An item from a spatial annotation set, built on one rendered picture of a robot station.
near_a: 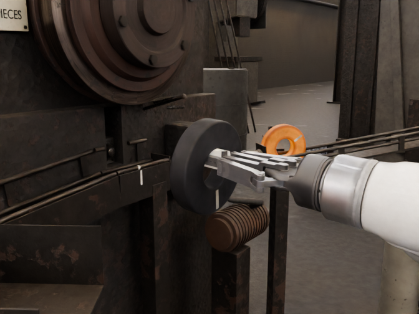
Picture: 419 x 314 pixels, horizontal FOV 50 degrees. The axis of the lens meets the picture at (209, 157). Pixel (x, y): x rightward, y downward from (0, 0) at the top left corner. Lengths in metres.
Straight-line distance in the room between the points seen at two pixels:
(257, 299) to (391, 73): 2.27
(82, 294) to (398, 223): 0.53
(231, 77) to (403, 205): 3.39
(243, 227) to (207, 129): 0.75
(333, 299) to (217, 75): 2.34
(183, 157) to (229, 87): 3.23
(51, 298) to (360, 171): 0.55
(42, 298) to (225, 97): 3.19
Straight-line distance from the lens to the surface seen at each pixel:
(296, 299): 2.01
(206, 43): 5.55
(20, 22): 1.16
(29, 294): 0.86
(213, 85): 3.85
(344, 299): 2.06
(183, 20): 1.21
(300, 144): 1.53
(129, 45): 1.06
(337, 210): 0.58
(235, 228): 1.36
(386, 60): 3.73
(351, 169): 0.58
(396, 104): 3.66
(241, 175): 0.63
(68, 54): 1.06
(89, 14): 1.06
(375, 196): 0.56
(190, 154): 0.66
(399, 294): 1.62
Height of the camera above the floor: 1.01
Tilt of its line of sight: 13 degrees down
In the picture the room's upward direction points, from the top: straight up
